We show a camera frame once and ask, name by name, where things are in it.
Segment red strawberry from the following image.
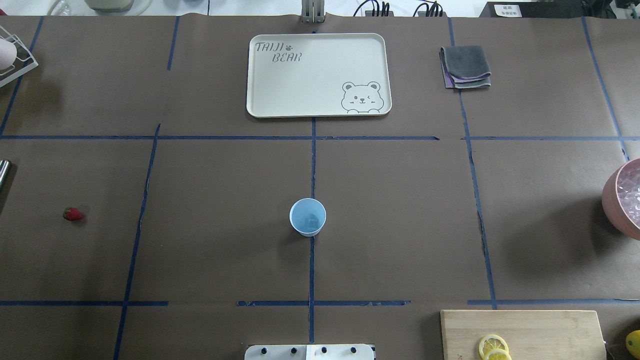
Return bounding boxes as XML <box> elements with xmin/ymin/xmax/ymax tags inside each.
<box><xmin>62</xmin><ymin>207</ymin><xmax>85</xmax><ymax>222</ymax></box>

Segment light blue plastic cup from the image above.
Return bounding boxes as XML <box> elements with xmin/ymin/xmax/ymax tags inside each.
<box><xmin>289</xmin><ymin>198</ymin><xmax>327</xmax><ymax>238</ymax></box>

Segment pink bowl of ice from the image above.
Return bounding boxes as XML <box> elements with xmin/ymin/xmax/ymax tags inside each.
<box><xmin>601</xmin><ymin>158</ymin><xmax>640</xmax><ymax>240</ymax></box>

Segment white cup rack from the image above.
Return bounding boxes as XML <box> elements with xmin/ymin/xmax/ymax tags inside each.
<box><xmin>0</xmin><ymin>26</ymin><xmax>39</xmax><ymax>88</ymax></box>

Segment pink cup on rack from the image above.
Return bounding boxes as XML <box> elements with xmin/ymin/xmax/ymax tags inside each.
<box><xmin>0</xmin><ymin>38</ymin><xmax>18</xmax><ymax>71</ymax></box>

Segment cream bear tray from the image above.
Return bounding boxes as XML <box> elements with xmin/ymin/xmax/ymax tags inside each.
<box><xmin>246</xmin><ymin>33</ymin><xmax>393</xmax><ymax>118</ymax></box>

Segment grey folded cloth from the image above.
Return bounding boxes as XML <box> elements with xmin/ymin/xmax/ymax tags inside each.
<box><xmin>439</xmin><ymin>45</ymin><xmax>492</xmax><ymax>90</ymax></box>

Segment wooden cutting board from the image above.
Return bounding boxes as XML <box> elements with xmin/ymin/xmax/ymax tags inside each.
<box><xmin>439</xmin><ymin>309</ymin><xmax>607</xmax><ymax>360</ymax></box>

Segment lemon slices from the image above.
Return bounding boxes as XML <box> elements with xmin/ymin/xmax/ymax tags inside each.
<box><xmin>478</xmin><ymin>333</ymin><xmax>512</xmax><ymax>360</ymax></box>

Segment steel muddler black tip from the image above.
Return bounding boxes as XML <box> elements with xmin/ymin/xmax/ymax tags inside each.
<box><xmin>0</xmin><ymin>159</ymin><xmax>12</xmax><ymax>189</ymax></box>

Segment yellow lemon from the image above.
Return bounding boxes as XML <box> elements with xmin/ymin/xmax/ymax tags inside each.
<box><xmin>625</xmin><ymin>330</ymin><xmax>640</xmax><ymax>360</ymax></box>

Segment aluminium frame post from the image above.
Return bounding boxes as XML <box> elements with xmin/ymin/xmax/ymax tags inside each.
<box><xmin>301</xmin><ymin>0</ymin><xmax>326</xmax><ymax>24</ymax></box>

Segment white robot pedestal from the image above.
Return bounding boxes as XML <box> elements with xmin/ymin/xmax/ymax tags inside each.
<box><xmin>244</xmin><ymin>343</ymin><xmax>377</xmax><ymax>360</ymax></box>

